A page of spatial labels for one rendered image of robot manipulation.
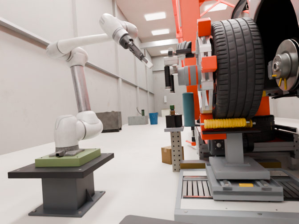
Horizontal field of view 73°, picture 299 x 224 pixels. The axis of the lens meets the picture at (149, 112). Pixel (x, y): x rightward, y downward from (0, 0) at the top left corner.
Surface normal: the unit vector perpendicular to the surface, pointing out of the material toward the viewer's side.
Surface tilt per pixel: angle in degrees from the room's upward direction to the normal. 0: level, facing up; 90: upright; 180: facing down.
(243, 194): 90
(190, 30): 90
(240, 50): 81
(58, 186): 90
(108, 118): 90
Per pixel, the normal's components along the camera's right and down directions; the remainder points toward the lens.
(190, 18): -0.19, 0.01
